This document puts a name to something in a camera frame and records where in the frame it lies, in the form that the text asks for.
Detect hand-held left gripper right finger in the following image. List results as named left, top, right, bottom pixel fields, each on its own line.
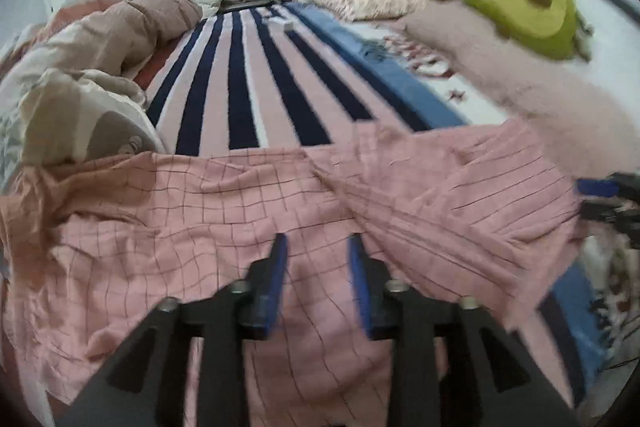
left=348, top=234, right=582, bottom=427

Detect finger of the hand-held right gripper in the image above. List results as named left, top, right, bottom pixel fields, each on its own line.
left=581, top=201, right=640, bottom=250
left=576, top=174, right=640, bottom=198

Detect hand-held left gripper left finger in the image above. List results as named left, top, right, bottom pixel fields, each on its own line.
left=55, top=233, right=290, bottom=427

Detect pink checked pants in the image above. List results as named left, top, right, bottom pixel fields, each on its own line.
left=0, top=119, right=588, bottom=427

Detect pink fuzzy blanket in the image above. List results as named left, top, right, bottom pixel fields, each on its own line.
left=389, top=1, right=640, bottom=182

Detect navy pink striped blanket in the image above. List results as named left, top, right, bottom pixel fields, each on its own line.
left=134, top=2, right=608, bottom=408

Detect green avocado plush toy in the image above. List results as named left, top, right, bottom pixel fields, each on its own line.
left=442, top=0, right=593, bottom=62

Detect star printed bed sheet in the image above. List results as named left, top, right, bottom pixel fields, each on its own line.
left=350, top=18, right=511, bottom=128

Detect beige duvet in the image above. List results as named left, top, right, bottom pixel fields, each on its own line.
left=0, top=0, right=205, bottom=188

